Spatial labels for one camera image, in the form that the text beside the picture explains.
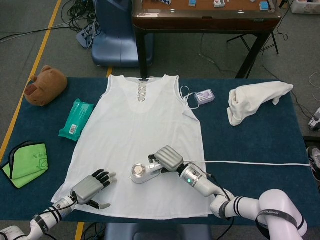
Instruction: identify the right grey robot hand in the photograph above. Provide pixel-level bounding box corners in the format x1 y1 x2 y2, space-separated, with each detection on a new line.
147 145 186 176

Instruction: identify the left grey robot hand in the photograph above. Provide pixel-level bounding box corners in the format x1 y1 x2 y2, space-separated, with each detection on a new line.
70 168 117 210

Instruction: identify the white Supor appliance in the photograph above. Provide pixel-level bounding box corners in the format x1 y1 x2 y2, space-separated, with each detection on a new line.
129 154 173 185

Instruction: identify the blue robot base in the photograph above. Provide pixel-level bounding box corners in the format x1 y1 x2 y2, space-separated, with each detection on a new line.
91 0 155 69

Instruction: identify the green microfibre cloth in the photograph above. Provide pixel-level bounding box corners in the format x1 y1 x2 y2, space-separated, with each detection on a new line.
1 141 48 189

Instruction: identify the white sleeveless top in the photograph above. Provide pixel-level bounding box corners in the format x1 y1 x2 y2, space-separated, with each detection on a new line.
51 73 218 217

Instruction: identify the green wet wipes pack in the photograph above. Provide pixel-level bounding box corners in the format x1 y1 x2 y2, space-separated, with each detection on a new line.
58 98 95 143

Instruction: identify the clear box with purple label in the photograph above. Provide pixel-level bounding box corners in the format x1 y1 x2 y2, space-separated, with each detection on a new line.
195 89 216 104

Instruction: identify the blue seat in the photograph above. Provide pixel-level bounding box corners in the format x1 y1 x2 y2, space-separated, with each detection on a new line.
103 222 213 240

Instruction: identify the dark teal table cover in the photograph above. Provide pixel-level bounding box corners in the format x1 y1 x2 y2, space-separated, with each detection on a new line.
0 76 320 222

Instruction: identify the cream crumpled towel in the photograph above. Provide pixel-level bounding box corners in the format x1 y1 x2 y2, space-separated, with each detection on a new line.
226 80 295 127

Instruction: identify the brown plush capybara toy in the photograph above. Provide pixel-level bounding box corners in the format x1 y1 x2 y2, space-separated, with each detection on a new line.
24 64 69 107

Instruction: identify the brown wooden mahjong table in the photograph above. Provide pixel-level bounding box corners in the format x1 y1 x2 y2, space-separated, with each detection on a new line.
131 0 283 80

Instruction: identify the grey black sneaker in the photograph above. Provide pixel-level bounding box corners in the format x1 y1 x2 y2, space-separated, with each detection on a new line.
306 146 320 183

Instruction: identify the blue floor power strip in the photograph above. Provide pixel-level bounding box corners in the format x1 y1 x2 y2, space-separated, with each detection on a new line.
76 26 97 48

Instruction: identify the cardboard box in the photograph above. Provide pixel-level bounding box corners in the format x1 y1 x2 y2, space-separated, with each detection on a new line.
287 0 320 15

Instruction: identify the white power cable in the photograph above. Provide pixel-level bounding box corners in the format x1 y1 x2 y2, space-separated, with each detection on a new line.
183 159 312 168

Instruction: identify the black floor cable bundle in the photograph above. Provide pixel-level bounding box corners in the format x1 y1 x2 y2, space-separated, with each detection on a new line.
62 0 101 35

